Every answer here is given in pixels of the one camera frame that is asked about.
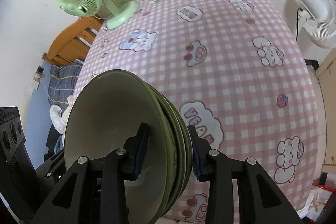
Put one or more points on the black speaker box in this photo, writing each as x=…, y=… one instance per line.
x=20, y=185

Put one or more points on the grey plaid pillow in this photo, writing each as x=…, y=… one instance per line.
x=62, y=83

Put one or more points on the cream floral bowl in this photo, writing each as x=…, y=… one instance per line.
x=169, y=154
x=182, y=147

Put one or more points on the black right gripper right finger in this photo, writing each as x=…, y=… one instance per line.
x=260, y=199

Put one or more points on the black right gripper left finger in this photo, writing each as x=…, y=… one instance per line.
x=93, y=191

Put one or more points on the large cream ceramic bowl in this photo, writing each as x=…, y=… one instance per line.
x=107, y=111

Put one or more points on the pile of clothes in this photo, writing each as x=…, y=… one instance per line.
x=55, y=141

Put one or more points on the pink checkered tablecloth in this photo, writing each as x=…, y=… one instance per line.
x=233, y=69

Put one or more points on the white plastic bag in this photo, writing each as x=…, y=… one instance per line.
x=56, y=118

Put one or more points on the green desk fan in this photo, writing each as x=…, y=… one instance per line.
x=86, y=8

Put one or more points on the wall socket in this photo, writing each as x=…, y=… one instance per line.
x=40, y=70

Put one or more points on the white standing fan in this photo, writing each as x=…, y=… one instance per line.
x=318, y=20

